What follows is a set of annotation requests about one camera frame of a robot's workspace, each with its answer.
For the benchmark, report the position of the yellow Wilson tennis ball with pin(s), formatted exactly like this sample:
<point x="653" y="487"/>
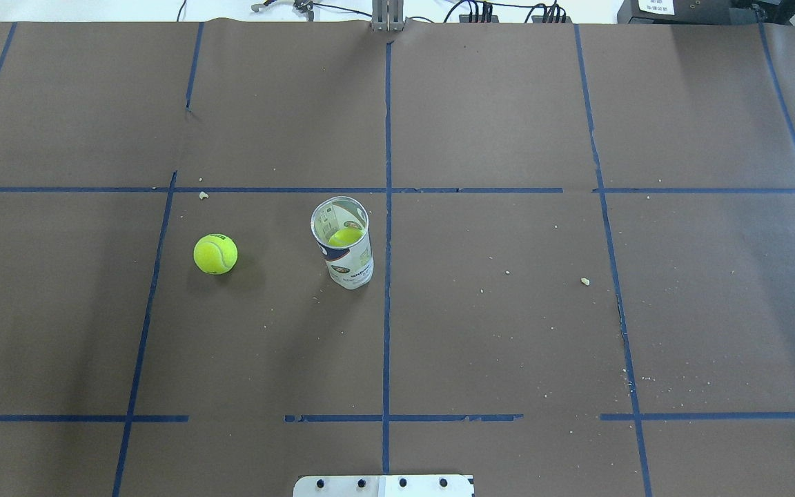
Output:
<point x="215" y="254"/>

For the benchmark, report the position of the tennis ball inside can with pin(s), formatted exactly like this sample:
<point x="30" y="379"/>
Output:
<point x="346" y="236"/>

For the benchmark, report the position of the clear plastic tennis ball can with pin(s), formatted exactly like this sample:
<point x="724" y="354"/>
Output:
<point x="349" y="266"/>

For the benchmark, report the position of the black power strip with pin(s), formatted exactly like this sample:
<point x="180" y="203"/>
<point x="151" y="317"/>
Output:
<point x="482" y="12"/>

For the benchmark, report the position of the black equipment box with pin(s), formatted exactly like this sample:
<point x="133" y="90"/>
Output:
<point x="716" y="13"/>

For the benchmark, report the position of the grey metal camera post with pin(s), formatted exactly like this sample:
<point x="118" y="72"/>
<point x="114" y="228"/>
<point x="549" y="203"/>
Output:
<point x="387" y="15"/>

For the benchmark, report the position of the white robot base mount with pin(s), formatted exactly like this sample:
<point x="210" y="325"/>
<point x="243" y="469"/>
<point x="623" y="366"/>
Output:
<point x="386" y="485"/>

